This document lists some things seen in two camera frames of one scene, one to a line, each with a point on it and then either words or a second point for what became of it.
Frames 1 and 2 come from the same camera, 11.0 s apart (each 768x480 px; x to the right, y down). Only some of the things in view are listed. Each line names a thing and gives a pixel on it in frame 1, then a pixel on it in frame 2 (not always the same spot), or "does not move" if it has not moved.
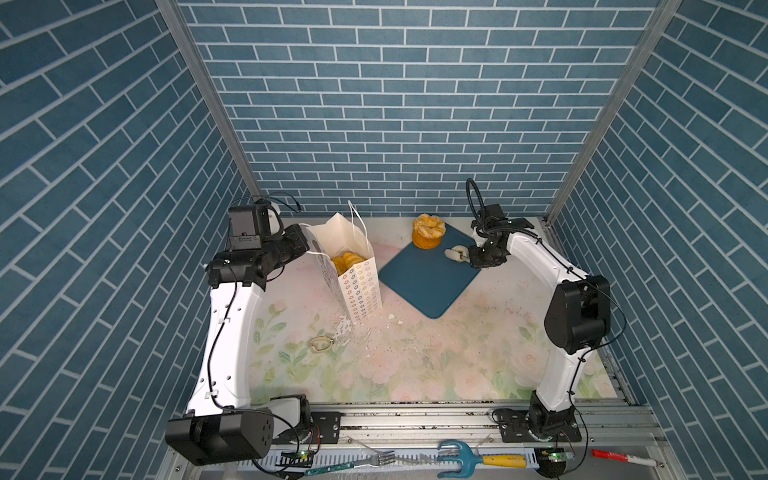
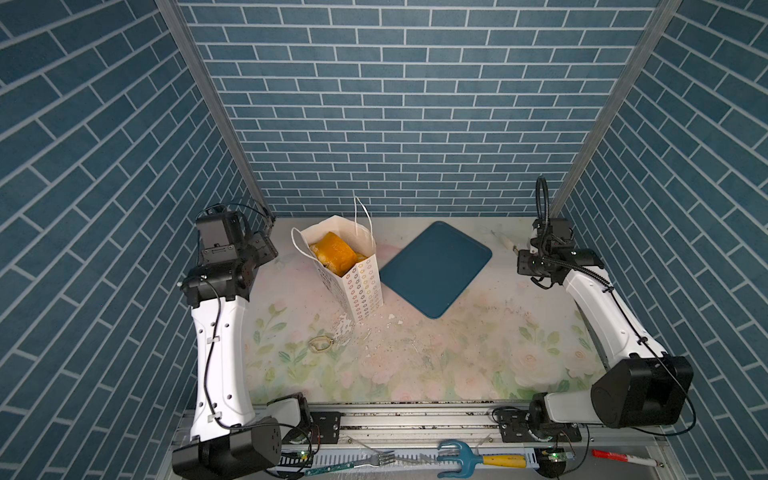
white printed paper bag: [346, 263] does not move
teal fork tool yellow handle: [466, 460] does not move
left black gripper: [297, 240] → [263, 247]
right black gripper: [475, 262] → [521, 261]
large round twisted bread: [428, 231] → [335, 254]
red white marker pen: [626, 457] does not move
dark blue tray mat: [428, 278] does not move
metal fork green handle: [378, 460] does not move
